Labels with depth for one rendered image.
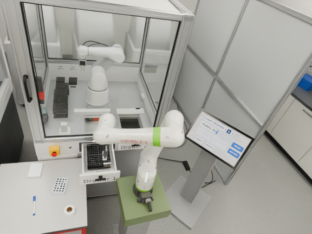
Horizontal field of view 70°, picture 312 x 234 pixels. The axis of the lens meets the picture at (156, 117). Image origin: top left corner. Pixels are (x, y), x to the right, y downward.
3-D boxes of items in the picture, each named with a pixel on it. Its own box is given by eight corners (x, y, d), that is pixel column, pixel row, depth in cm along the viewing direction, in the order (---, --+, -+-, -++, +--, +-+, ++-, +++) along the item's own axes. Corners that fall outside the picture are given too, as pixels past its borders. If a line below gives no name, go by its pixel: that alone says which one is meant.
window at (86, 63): (152, 132, 196) (180, 20, 135) (45, 137, 169) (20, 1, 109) (152, 131, 196) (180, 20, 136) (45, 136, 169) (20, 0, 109)
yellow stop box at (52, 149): (59, 156, 177) (58, 150, 172) (49, 156, 174) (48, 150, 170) (60, 151, 180) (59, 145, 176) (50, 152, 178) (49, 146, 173)
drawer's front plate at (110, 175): (119, 180, 172) (120, 172, 166) (79, 185, 163) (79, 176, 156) (119, 178, 174) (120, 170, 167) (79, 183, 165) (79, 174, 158)
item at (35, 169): (40, 177, 168) (40, 176, 167) (27, 178, 166) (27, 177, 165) (43, 164, 177) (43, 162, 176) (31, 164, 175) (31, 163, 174)
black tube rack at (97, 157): (110, 169, 177) (111, 164, 172) (87, 171, 171) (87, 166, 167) (107, 148, 192) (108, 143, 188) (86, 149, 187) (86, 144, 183)
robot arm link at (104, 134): (154, 136, 139) (153, 122, 132) (152, 150, 130) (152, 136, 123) (98, 135, 142) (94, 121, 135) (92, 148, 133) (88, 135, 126)
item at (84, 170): (116, 177, 172) (117, 172, 168) (81, 181, 164) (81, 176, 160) (111, 139, 201) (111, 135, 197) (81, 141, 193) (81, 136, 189)
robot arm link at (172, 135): (183, 137, 138) (184, 121, 131) (184, 152, 128) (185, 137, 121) (154, 136, 140) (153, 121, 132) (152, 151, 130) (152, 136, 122)
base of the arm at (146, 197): (158, 211, 154) (159, 207, 151) (137, 215, 150) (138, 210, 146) (150, 179, 173) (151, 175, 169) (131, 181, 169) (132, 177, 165)
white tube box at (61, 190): (64, 195, 161) (63, 192, 159) (52, 194, 160) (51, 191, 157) (68, 180, 171) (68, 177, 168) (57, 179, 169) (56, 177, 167)
